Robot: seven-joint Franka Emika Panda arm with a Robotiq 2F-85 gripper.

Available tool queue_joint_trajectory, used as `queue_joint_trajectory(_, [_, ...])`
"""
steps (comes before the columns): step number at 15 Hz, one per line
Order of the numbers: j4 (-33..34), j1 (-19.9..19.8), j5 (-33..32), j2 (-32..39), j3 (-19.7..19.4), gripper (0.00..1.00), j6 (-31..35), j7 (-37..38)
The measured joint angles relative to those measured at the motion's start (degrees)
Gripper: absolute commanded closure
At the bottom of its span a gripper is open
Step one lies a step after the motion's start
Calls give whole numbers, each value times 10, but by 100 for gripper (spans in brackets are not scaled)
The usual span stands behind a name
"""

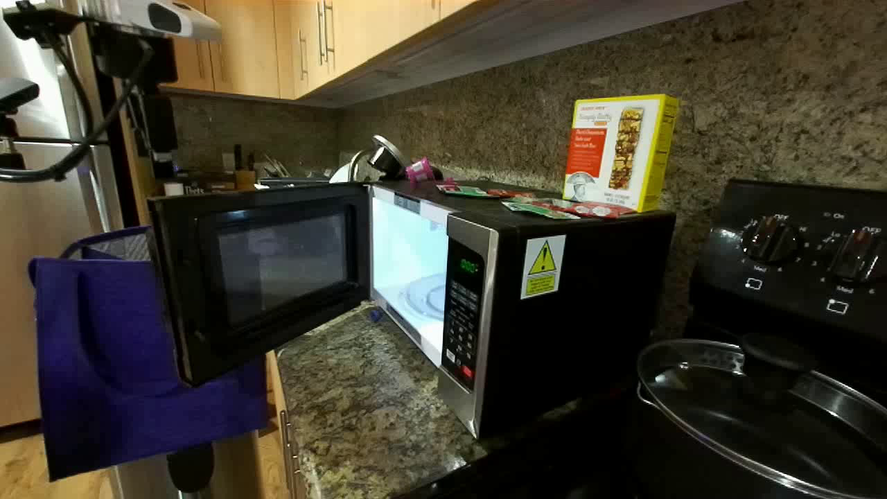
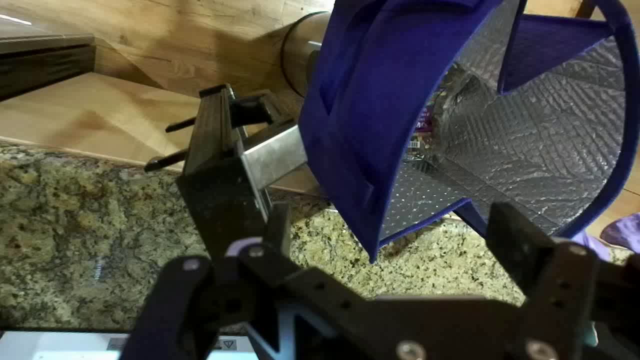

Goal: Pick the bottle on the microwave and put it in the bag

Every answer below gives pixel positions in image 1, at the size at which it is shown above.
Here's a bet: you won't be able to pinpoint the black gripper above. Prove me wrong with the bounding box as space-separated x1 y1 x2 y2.
88 24 184 184

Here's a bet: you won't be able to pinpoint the small brown bottle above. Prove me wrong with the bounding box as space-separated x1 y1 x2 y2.
231 141 258 193

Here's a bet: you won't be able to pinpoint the black microwave door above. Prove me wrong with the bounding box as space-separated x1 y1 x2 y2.
147 181 375 389

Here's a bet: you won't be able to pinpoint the purple fabric bag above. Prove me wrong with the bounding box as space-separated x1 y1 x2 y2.
24 224 272 482

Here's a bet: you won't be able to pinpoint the glass microwave turntable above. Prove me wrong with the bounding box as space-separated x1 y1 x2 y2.
397 271 451 326

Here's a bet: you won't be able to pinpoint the black silver microwave oven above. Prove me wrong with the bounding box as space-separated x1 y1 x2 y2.
365 181 680 444

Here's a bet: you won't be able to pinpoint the stainless steel refrigerator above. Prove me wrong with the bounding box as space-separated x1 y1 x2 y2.
0 0 128 433

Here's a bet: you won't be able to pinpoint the silver kettle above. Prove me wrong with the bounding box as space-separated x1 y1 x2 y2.
328 132 411 189

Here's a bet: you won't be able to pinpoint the green snack packet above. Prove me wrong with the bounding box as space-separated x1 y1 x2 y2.
434 181 512 202
500 196 583 224

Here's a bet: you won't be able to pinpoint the wooden base cabinet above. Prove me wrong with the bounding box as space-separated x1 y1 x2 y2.
207 350 300 499

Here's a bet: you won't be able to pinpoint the yellow warning sticker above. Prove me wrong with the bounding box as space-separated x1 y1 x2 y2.
519 232 569 303

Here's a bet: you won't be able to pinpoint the red snack packet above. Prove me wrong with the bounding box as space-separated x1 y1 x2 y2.
552 196 642 222

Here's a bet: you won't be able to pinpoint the yellow food box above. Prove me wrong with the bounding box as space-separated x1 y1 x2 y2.
560 92 685 215

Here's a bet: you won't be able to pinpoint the black stove knob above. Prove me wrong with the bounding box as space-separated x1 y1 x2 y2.
827 224 887 288
737 214 803 268

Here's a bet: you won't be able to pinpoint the glass pot lid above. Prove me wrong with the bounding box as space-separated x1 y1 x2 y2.
634 332 887 499

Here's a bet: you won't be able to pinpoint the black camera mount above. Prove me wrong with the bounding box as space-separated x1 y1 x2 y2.
0 78 45 177

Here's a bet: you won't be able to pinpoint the wooden wall cabinets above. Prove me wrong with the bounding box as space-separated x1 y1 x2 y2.
157 0 742 110

